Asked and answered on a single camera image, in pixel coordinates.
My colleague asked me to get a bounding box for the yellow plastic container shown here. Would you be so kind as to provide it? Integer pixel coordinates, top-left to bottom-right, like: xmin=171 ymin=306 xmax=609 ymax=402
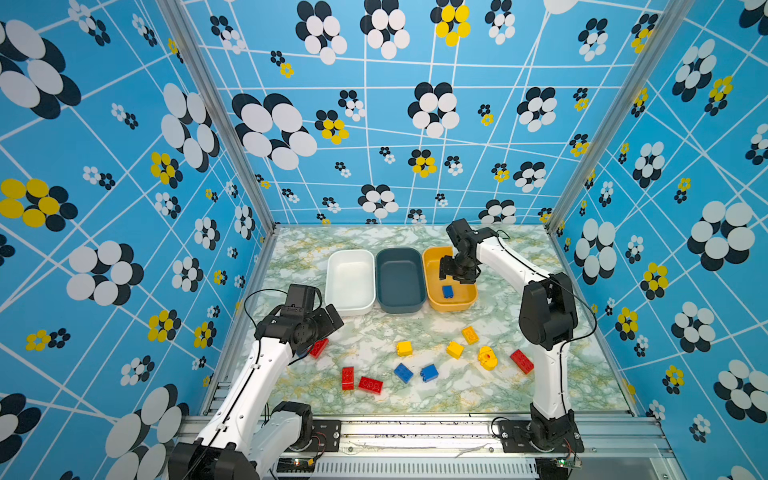
xmin=422 ymin=246 xmax=478 ymax=313

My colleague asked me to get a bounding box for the red lego brick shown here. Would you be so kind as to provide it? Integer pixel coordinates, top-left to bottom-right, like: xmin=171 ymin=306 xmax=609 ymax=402
xmin=341 ymin=367 xmax=355 ymax=391
xmin=358 ymin=376 xmax=383 ymax=395
xmin=510 ymin=349 xmax=534 ymax=375
xmin=309 ymin=338 xmax=329 ymax=359

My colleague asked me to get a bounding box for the white plastic container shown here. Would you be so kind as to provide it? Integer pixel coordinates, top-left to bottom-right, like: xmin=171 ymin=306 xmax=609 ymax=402
xmin=324 ymin=249 xmax=376 ymax=319

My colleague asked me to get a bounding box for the dark teal plastic container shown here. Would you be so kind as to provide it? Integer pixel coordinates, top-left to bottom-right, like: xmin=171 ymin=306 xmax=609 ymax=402
xmin=375 ymin=247 xmax=427 ymax=314

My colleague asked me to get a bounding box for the yellow rounded lego duck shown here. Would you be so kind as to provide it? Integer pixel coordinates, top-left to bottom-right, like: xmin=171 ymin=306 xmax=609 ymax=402
xmin=478 ymin=346 xmax=498 ymax=371

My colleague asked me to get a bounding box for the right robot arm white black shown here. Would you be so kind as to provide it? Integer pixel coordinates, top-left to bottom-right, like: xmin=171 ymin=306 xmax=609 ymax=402
xmin=439 ymin=219 xmax=578 ymax=451

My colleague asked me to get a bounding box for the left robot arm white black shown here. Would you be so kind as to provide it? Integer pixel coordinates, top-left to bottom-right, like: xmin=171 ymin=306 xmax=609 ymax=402
xmin=168 ymin=284 xmax=343 ymax=479

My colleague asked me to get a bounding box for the orange yellow lego brick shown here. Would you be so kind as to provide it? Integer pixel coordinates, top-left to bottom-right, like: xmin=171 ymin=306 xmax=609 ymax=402
xmin=462 ymin=326 xmax=479 ymax=345

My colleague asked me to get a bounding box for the yellow lego brick centre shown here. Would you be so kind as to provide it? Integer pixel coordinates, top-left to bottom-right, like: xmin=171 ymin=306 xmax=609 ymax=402
xmin=396 ymin=341 xmax=413 ymax=357

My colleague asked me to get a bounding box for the red lego brick flat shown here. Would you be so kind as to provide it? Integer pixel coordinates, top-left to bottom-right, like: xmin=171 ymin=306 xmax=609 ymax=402
xmin=358 ymin=376 xmax=383 ymax=395

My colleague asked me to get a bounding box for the yellow lego brick right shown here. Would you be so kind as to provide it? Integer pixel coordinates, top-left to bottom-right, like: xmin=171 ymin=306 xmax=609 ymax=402
xmin=446 ymin=341 xmax=465 ymax=359

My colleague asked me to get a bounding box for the blue lego brick left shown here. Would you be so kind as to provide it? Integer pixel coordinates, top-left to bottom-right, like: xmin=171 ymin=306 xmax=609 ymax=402
xmin=394 ymin=363 xmax=414 ymax=384

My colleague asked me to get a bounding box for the blue lego brick right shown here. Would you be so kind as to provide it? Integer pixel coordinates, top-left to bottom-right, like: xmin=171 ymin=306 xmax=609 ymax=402
xmin=420 ymin=364 xmax=439 ymax=382

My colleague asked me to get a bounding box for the left circuit board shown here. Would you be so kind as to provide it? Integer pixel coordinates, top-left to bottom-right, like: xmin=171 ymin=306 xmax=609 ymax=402
xmin=277 ymin=458 xmax=317 ymax=474

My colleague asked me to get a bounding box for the circuit board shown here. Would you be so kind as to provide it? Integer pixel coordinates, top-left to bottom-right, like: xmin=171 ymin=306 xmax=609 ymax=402
xmin=277 ymin=458 xmax=317 ymax=474
xmin=535 ymin=458 xmax=581 ymax=480

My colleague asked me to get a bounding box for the right circuit board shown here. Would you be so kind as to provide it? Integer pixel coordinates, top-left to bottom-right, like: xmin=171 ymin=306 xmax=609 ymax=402
xmin=535 ymin=458 xmax=581 ymax=480

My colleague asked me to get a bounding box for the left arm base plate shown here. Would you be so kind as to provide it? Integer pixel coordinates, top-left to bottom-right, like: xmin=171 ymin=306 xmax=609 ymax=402
xmin=286 ymin=419 xmax=342 ymax=454

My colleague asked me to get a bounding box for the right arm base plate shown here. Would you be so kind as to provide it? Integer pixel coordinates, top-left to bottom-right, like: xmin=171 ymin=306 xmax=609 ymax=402
xmin=492 ymin=418 xmax=585 ymax=455

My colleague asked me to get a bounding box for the aluminium front rail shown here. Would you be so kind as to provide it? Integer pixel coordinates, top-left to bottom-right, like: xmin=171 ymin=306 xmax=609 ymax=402
xmin=175 ymin=415 xmax=684 ymax=479

